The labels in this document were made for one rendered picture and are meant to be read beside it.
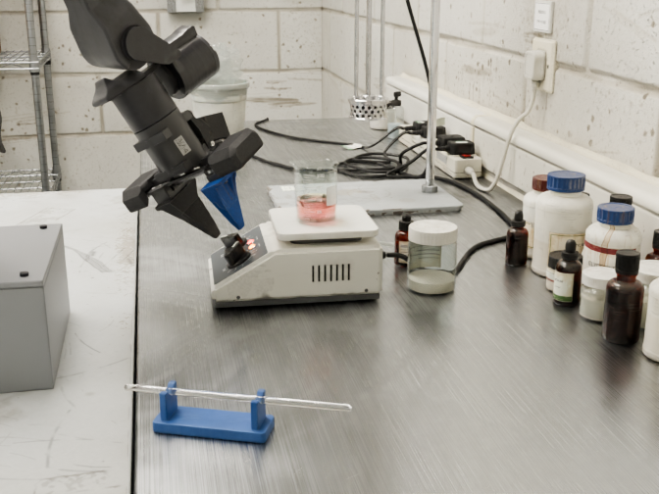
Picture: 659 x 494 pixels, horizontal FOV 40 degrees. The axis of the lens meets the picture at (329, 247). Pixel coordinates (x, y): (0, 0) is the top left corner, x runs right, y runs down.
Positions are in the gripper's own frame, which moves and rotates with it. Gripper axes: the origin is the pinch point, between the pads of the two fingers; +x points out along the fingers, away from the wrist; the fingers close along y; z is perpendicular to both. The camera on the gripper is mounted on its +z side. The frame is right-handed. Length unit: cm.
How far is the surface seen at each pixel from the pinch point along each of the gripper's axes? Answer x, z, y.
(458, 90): 27, 98, 13
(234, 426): 8.7, -30.4, -16.4
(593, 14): 12, 58, -32
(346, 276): 14.1, 1.7, -10.0
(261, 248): 6.8, 0.3, -2.5
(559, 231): 25.6, 20.4, -27.8
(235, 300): 9.6, -5.4, 0.2
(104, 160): 21, 165, 186
